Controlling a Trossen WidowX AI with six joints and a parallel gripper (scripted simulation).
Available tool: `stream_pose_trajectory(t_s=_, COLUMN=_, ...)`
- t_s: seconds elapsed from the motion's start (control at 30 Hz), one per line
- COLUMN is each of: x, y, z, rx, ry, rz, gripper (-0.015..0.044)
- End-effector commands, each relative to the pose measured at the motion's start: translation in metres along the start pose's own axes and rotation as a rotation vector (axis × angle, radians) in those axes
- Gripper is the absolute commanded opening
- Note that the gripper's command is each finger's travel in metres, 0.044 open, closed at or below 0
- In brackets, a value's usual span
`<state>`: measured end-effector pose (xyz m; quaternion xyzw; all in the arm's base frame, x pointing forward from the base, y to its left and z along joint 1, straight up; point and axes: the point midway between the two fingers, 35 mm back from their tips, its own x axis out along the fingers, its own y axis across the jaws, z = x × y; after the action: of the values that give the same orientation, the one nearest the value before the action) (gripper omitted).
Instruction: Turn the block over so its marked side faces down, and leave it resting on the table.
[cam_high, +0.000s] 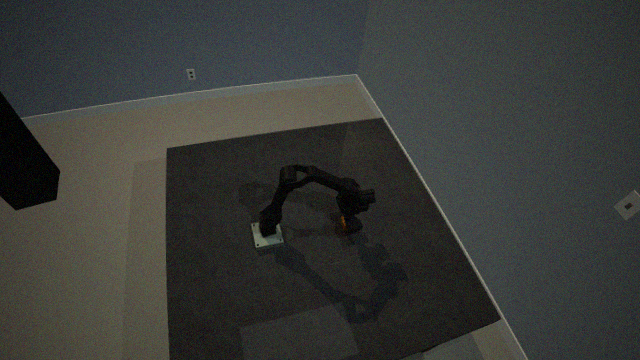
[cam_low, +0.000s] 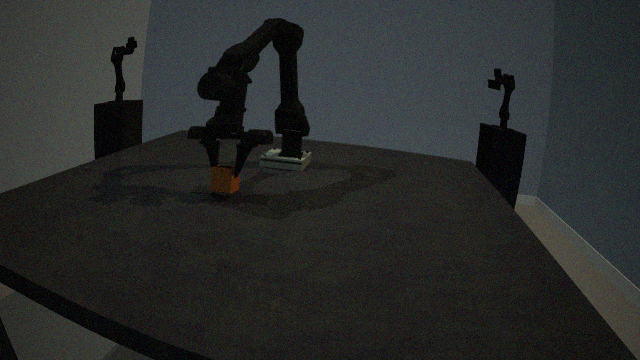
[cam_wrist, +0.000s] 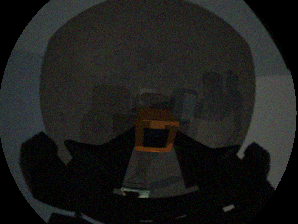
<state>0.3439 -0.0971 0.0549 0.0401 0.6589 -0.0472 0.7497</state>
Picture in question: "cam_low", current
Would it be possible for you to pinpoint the orange block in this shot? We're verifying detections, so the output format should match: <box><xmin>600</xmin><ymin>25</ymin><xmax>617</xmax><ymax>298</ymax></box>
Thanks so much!
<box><xmin>210</xmin><ymin>165</ymin><xmax>240</xmax><ymax>193</ymax></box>

